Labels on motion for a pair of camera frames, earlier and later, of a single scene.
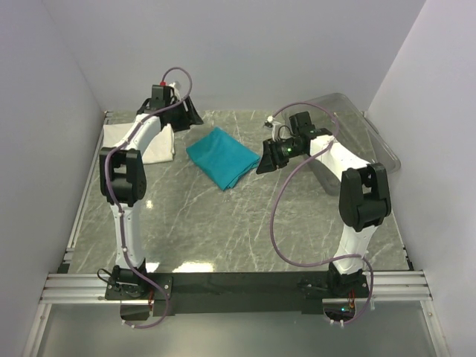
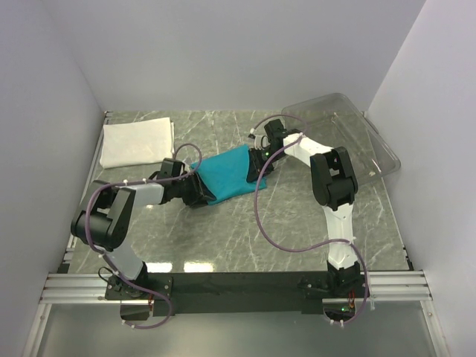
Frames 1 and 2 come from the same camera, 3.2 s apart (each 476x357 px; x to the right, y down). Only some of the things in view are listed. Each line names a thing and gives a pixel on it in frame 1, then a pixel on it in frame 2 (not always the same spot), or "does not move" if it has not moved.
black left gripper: x=190 y=118 → x=200 y=193
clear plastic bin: x=349 y=126 does not move
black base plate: x=207 y=293 does not move
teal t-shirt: x=224 y=157 → x=224 y=175
